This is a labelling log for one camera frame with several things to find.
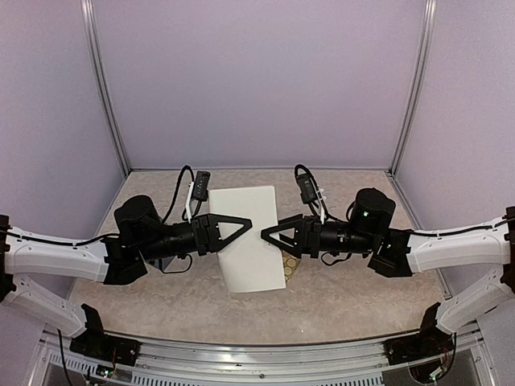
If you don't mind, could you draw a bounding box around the blue grey envelope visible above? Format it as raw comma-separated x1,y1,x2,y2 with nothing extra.
148,257,175,270

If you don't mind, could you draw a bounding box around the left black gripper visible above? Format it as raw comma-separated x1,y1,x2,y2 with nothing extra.
138,213,253,262

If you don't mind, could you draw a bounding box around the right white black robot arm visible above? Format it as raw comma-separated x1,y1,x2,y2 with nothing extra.
261,188,514,357

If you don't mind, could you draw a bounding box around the front aluminium frame rail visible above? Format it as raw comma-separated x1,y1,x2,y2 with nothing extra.
23,317,498,386

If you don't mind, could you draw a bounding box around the beige lined letter paper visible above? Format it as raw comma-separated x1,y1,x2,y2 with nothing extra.
208,186,286,294

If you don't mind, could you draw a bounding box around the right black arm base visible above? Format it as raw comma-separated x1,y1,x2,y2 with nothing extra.
383,302,455,365

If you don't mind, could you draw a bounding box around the round sticker seal sheet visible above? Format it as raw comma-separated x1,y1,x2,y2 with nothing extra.
282,252,301,284

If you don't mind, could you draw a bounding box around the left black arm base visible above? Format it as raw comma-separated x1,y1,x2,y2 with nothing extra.
70,303,141,367

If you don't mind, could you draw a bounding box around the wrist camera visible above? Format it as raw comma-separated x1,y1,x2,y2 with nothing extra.
294,164,327,224
184,170,211,222

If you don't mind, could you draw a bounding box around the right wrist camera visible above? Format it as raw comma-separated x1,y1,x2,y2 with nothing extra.
294,164,327,224

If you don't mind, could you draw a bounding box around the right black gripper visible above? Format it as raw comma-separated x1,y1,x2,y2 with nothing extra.
261,214,377,260

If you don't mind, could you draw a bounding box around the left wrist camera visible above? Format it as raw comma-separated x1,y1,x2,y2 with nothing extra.
184,170,211,222

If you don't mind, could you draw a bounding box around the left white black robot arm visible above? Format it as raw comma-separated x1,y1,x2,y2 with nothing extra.
1,195,253,358

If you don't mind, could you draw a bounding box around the aluminium corner post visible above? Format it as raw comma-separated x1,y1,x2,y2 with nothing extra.
389,0,438,179
80,0,132,179

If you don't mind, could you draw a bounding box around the right aluminium corner post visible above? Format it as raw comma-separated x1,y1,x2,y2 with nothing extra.
389,0,438,179

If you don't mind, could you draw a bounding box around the left aluminium corner post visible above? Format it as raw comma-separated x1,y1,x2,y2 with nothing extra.
80,0,132,179

